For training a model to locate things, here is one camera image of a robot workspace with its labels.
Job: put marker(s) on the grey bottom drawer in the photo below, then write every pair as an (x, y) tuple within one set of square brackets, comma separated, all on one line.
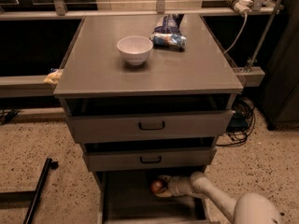
[(127, 199)]

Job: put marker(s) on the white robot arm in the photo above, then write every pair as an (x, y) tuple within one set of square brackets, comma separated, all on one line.
[(250, 208)]

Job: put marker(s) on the grey drawer cabinet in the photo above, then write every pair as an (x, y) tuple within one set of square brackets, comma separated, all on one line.
[(97, 81)]

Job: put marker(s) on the grey top drawer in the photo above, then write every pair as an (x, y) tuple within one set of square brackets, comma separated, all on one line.
[(121, 128)]

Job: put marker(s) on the red apple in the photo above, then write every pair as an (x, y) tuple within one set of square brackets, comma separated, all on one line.
[(156, 186)]

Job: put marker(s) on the blue chip bag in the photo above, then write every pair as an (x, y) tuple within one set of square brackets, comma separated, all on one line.
[(167, 34)]

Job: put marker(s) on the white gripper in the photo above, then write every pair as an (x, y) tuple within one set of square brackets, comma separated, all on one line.
[(176, 186)]

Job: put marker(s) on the grey drawer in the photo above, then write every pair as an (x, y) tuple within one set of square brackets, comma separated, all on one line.
[(121, 128), (148, 159), (127, 199)]

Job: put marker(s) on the grey middle drawer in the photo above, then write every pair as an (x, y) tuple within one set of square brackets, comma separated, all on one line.
[(148, 159)]

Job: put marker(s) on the black metal bar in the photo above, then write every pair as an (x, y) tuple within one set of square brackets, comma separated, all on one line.
[(49, 164)]

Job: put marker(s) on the white bowl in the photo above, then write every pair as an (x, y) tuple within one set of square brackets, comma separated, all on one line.
[(135, 49)]

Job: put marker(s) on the white power strip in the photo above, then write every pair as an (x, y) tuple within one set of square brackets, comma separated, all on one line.
[(237, 7)]

